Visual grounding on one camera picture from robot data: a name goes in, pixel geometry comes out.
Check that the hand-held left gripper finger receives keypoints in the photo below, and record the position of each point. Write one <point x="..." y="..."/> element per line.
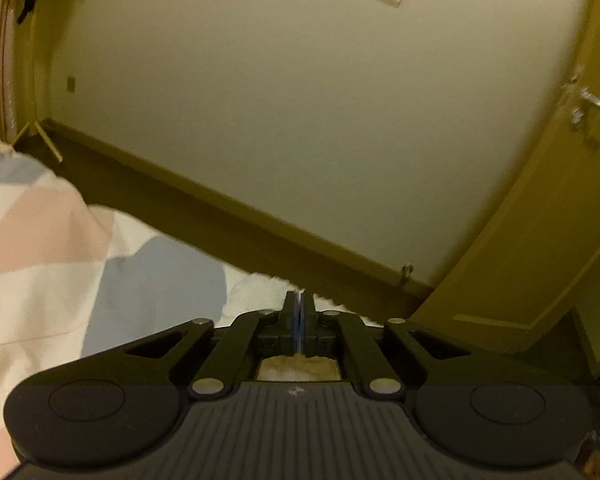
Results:
<point x="294" y="317"/>
<point x="305" y="317"/>

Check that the yellowish room door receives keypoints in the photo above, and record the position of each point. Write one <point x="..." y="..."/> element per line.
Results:
<point x="530" y="235"/>

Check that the checkered pastel quilt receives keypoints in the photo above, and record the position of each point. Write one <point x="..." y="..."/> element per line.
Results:
<point x="55" y="260"/>

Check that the yellow folding stand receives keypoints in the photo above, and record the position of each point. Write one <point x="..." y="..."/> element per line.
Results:
<point x="50" y="142"/>

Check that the dark wall socket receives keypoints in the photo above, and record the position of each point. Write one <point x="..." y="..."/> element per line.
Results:
<point x="71" y="84"/>

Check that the small dark wall object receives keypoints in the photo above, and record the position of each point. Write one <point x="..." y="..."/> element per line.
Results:
<point x="27" y="5"/>

